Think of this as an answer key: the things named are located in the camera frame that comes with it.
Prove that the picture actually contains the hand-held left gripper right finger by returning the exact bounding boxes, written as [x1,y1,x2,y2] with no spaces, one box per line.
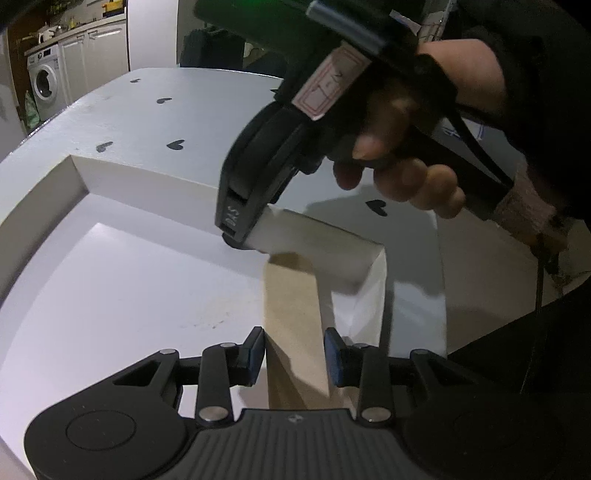
[323,327,488,424]

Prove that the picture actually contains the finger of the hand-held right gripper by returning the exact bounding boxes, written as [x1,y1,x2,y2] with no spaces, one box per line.
[215,174,279,251]

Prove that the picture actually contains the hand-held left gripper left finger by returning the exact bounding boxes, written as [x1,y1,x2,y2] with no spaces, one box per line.
[99,327,267,426]

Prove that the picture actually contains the white cardboard box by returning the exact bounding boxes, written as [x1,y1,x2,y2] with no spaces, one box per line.
[0,154,450,480]

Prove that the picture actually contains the person's right forearm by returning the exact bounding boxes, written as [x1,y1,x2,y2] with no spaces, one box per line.
[455,0,591,245]

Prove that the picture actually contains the person's right hand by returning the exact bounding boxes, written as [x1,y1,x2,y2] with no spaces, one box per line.
[332,39,509,220]

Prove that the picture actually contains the dark chair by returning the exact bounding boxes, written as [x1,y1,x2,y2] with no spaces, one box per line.
[181,27,245,71]

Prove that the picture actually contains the white kitchen cabinets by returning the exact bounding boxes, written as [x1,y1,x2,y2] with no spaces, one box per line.
[58,17,130,107]

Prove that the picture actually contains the green bag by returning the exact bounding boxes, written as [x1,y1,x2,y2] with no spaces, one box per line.
[24,91,41,131]

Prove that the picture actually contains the white washing machine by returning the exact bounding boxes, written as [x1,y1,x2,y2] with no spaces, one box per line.
[26,44,64,122]

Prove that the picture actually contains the person's dark clothing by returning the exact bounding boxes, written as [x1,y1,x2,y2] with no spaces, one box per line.
[447,286,591,418]

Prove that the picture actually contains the black cable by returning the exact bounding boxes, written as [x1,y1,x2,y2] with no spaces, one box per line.
[519,231,555,398]

